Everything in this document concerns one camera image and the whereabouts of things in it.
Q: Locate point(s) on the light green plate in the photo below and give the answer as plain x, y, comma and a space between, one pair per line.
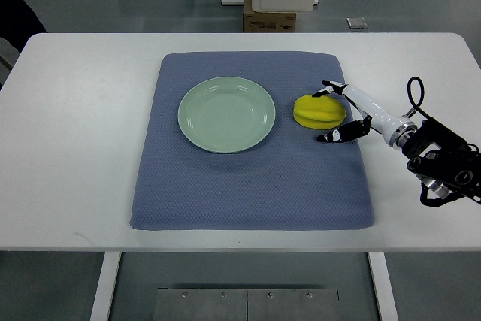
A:
226, 114

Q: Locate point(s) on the yellow starfruit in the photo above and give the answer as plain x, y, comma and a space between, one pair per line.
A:
321, 113

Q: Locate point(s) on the brown cardboard box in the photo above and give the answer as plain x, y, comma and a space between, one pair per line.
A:
261, 22

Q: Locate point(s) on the white right table leg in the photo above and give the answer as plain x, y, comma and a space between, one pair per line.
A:
382, 286

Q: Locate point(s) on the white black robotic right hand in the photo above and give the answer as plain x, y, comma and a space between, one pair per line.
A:
395, 130

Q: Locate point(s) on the white left table leg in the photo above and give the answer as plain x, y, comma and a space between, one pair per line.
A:
105, 287

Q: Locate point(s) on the grey metal base plate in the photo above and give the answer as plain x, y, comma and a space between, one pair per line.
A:
247, 304

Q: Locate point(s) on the white table leg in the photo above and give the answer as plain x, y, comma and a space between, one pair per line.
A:
382, 286
105, 287

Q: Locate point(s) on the dark clothed person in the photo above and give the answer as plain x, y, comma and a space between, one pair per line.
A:
19, 23

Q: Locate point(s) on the small grey floor square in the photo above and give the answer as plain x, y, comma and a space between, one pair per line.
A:
356, 22

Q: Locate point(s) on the white floor bar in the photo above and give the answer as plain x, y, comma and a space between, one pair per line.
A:
233, 0

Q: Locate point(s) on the blue textured mat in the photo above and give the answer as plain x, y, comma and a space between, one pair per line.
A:
289, 181

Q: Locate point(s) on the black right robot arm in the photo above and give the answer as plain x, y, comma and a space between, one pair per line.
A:
447, 166

